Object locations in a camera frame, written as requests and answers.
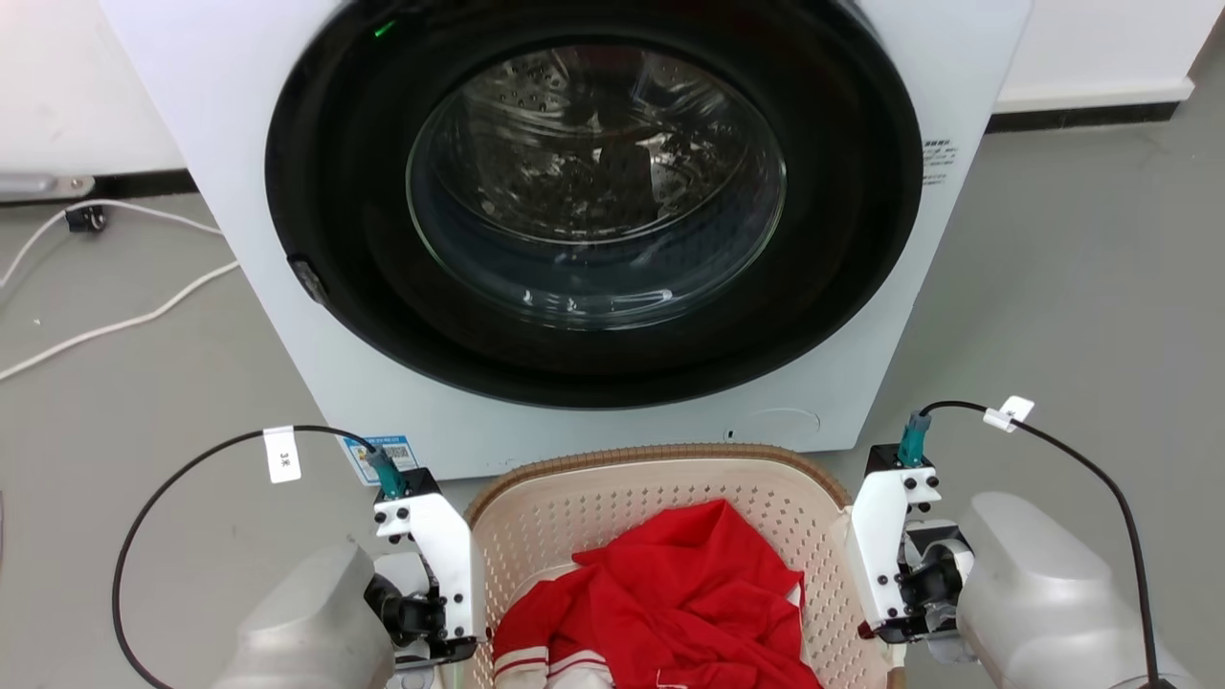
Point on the black round washer door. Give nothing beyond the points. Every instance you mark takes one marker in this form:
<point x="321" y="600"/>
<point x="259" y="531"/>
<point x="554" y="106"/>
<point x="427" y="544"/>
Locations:
<point x="842" y="287"/>

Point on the white front-load washing machine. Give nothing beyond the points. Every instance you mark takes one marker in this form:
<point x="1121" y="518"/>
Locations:
<point x="211" y="144"/>

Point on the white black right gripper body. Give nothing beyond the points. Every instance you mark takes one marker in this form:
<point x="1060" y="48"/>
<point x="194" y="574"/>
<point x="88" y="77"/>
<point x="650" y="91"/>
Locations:
<point x="876" y="545"/>

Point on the grey flat floor fixture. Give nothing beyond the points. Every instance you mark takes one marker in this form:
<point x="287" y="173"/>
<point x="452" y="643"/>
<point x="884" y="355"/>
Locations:
<point x="38" y="186"/>

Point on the red garment with white stripes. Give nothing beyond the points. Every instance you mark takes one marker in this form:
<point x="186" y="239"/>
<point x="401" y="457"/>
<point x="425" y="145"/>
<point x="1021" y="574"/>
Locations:
<point x="689" y="593"/>

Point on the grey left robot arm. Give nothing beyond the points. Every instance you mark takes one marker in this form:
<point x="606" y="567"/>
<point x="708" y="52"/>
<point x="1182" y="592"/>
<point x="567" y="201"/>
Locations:
<point x="306" y="622"/>

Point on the blue energy label sticker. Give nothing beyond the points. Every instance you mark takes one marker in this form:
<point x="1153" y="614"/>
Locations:
<point x="368" y="459"/>

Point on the beige perforated laundry basket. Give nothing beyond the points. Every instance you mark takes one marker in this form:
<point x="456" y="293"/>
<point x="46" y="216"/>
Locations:
<point x="574" y="507"/>

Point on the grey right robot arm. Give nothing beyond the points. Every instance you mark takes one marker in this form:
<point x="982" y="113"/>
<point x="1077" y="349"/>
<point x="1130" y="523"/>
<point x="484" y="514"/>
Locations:
<point x="1043" y="584"/>

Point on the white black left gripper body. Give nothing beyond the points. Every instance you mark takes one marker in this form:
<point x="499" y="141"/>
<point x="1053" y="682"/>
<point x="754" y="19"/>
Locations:
<point x="450" y="555"/>

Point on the small printed text label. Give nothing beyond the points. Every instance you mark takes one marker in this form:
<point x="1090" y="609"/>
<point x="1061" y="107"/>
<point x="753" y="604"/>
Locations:
<point x="938" y="163"/>

